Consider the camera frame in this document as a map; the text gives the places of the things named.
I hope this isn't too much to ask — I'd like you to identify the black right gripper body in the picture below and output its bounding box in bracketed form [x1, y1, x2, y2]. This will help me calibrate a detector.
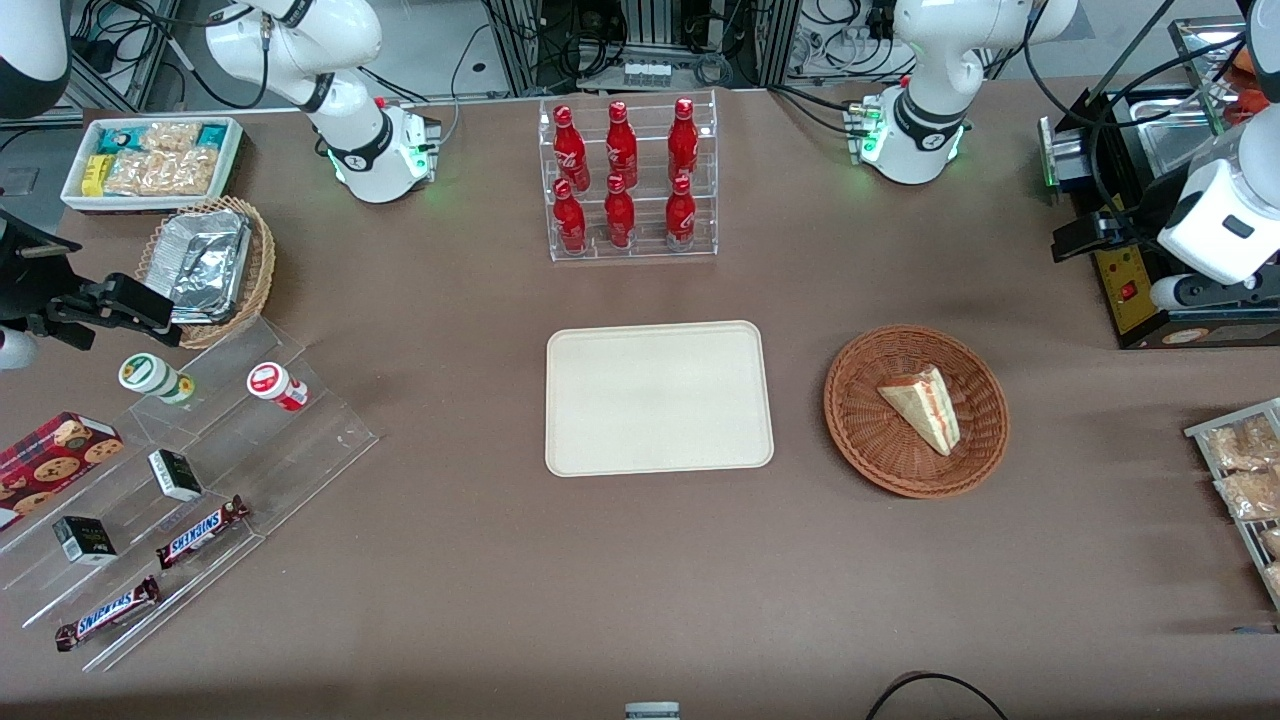
[0, 262, 61, 331]

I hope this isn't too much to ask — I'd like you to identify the clear acrylic stepped display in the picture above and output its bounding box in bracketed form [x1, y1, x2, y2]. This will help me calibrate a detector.
[0, 317, 380, 674]

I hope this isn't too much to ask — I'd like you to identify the silver foil container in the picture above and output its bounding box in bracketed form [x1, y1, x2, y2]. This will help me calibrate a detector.
[144, 209, 252, 324]

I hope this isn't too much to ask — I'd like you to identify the white snack bin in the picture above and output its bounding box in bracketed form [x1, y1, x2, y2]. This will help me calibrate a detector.
[60, 115, 245, 214]

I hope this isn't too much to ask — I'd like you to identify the cream plastic tray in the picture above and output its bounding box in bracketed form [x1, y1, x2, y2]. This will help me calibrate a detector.
[545, 320, 776, 479]

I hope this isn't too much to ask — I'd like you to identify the clear rice cracker bag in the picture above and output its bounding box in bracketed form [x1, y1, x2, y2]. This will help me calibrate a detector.
[140, 121, 202, 154]
[104, 149, 220, 197]

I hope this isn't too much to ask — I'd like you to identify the black floor cable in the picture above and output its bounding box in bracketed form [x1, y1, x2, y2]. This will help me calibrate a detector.
[864, 671, 1012, 720]

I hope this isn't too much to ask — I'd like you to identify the clear acrylic bottle rack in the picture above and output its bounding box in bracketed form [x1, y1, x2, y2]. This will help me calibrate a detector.
[537, 89, 720, 264]

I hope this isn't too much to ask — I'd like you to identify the green capped white bottle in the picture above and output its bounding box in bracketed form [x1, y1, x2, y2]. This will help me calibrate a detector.
[117, 352, 197, 407]

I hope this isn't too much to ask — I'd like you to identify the red cookie box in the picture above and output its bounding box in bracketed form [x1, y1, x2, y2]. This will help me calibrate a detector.
[0, 411, 125, 532]

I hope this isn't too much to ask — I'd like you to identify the steel warmer pan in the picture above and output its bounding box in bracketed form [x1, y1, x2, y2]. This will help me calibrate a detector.
[1133, 98, 1233, 179]

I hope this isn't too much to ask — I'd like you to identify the Snickers chocolate bar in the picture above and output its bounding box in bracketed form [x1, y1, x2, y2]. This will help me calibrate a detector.
[154, 494, 251, 571]
[54, 575, 163, 653]

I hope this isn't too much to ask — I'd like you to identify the red cola bottle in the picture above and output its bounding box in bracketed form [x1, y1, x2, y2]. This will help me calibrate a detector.
[605, 100, 640, 190]
[667, 97, 701, 184]
[603, 174, 637, 250]
[552, 178, 589, 254]
[664, 175, 698, 252]
[552, 104, 592, 192]

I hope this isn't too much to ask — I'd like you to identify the black food warmer machine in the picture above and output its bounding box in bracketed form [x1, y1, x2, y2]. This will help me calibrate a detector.
[1038, 18, 1280, 352]

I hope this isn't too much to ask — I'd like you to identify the light tan wicker basket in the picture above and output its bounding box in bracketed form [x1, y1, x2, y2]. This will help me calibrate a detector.
[134, 195, 277, 351]

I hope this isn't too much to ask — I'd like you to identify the brown round wicker basket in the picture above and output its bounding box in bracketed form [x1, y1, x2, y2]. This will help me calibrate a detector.
[823, 324, 1011, 500]

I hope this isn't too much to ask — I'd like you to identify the red capped white bottle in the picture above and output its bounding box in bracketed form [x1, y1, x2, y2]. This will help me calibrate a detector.
[246, 361, 310, 413]

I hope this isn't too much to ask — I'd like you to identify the triangular sandwich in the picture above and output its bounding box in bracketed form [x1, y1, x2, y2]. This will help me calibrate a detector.
[877, 364, 962, 458]

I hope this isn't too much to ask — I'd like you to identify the small black box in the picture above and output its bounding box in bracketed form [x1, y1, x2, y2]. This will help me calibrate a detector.
[51, 515, 119, 567]
[147, 448, 205, 503]

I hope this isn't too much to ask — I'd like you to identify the metal wire rack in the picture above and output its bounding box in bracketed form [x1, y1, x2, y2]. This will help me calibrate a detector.
[1184, 397, 1280, 612]

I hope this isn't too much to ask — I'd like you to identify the aluminium frame rack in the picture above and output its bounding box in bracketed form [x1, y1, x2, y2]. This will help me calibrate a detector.
[484, 0, 802, 94]

